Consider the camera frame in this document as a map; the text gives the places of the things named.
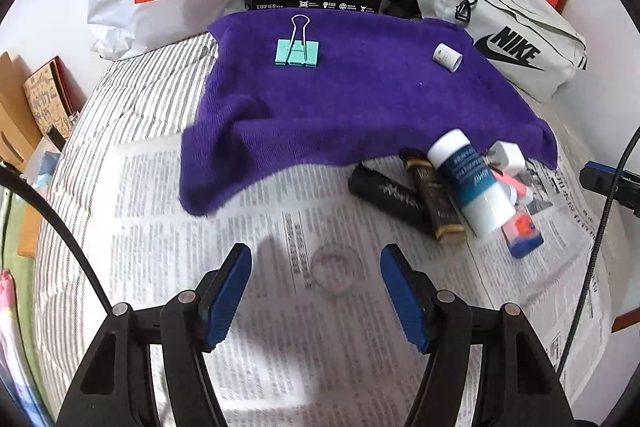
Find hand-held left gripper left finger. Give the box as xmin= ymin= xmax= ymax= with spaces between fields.
xmin=57 ymin=243 xmax=253 ymax=427

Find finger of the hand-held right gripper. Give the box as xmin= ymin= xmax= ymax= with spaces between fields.
xmin=580 ymin=161 xmax=640 ymax=218

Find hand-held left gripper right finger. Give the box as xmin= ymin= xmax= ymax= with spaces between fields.
xmin=380 ymin=244 xmax=578 ymax=427

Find pink digital thermometer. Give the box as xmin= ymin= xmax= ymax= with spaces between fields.
xmin=492 ymin=169 xmax=533 ymax=202

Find white square charger plug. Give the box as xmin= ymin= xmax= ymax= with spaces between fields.
xmin=487 ymin=141 xmax=527 ymax=175

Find blue and orange small case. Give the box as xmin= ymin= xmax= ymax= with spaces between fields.
xmin=501 ymin=206 xmax=545 ymax=259

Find dark brown tube gold ends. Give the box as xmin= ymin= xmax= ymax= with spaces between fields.
xmin=404 ymin=155 xmax=466 ymax=244

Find black tube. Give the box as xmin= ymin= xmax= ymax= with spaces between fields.
xmin=348 ymin=163 xmax=436 ymax=235

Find newspaper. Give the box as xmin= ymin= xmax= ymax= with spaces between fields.
xmin=82 ymin=134 xmax=618 ymax=427

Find white bottle with blue label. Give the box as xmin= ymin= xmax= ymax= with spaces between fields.
xmin=426 ymin=130 xmax=516 ymax=240

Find small white tape roll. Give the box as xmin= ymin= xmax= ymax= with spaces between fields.
xmin=432 ymin=43 xmax=462 ymax=74

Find light grey sling bag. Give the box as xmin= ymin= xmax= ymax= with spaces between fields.
xmin=406 ymin=0 xmax=588 ymax=102

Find purple towel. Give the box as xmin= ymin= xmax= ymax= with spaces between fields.
xmin=179 ymin=11 xmax=560 ymax=219

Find striped bed sheet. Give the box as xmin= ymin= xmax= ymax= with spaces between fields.
xmin=30 ymin=32 xmax=640 ymax=427

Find green cloth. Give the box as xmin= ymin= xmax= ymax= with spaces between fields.
xmin=0 ymin=197 xmax=43 ymax=358

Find teal binder clip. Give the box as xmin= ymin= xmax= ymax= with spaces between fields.
xmin=274 ymin=14 xmax=319 ymax=68

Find brown printed notebook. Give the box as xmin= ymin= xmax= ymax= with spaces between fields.
xmin=22 ymin=57 xmax=88 ymax=138

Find wooden bedside cabinet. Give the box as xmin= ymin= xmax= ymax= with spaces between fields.
xmin=0 ymin=52 xmax=43 ymax=168

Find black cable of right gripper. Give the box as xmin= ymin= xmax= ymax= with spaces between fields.
xmin=554 ymin=124 xmax=640 ymax=390

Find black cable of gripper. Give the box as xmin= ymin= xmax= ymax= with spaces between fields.
xmin=554 ymin=124 xmax=640 ymax=390
xmin=0 ymin=166 xmax=113 ymax=315

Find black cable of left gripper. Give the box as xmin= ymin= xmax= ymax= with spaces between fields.
xmin=0 ymin=166 xmax=113 ymax=315

